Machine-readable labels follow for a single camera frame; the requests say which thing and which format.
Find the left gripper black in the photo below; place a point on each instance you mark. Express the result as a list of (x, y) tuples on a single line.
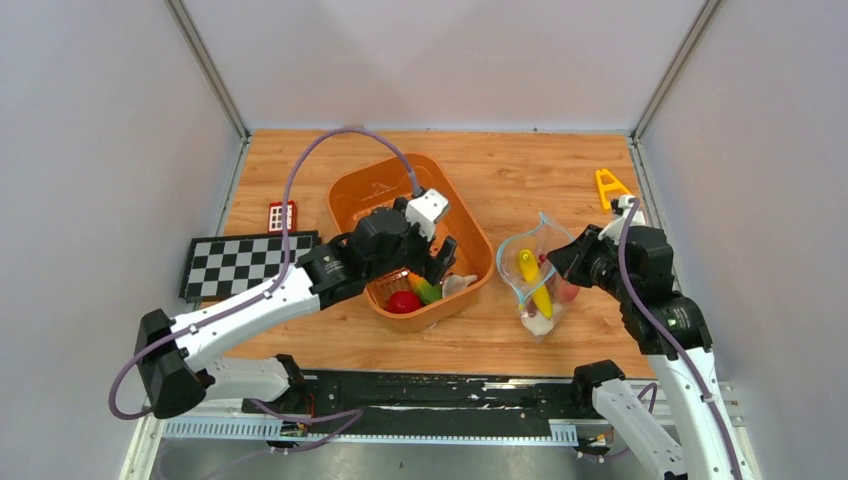
[(431, 268)]

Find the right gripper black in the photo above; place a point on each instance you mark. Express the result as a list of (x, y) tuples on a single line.
[(568, 259)]

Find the red toy apple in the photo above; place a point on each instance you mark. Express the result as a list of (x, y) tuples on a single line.
[(565, 292)]

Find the red toy tomato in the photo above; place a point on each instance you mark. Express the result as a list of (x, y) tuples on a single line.
[(403, 302)]

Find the clear zip top bag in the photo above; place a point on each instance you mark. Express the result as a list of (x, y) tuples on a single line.
[(521, 261)]

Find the yellow toy banana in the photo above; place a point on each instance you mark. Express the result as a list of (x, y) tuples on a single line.
[(535, 281)]

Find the purple toy grapes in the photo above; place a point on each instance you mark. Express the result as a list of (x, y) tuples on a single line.
[(534, 305)]

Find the white toy mushroom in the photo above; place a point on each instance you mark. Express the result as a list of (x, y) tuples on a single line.
[(538, 325), (455, 284)]

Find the orange plastic basket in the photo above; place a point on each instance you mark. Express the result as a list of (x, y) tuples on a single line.
[(357, 193)]

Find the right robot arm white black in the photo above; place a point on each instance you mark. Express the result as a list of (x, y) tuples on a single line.
[(633, 264)]

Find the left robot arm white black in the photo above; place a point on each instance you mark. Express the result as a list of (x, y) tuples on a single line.
[(180, 360)]

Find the orange green toy mango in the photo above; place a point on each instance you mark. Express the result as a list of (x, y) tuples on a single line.
[(426, 292)]

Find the yellow triangular plastic stand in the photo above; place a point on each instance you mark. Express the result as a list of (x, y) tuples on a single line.
[(608, 187)]

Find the red white grid block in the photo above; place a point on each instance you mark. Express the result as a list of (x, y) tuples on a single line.
[(282, 217)]

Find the black white checkerboard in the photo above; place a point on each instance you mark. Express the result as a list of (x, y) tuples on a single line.
[(217, 268)]

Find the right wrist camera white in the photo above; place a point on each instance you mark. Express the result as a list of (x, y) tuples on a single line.
[(622, 208)]

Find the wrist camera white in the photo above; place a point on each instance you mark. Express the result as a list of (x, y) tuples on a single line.
[(622, 208), (426, 211)]

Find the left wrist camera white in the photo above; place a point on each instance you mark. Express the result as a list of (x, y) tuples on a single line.
[(426, 211)]

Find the black mounting base plate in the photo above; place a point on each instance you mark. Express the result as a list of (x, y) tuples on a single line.
[(440, 405)]

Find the right aluminium frame post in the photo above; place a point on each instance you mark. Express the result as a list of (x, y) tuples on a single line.
[(679, 61)]

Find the aluminium frame post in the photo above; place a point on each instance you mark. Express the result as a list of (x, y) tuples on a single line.
[(194, 40), (679, 61)]

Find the left aluminium frame post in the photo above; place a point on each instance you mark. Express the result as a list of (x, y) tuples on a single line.
[(194, 40)]

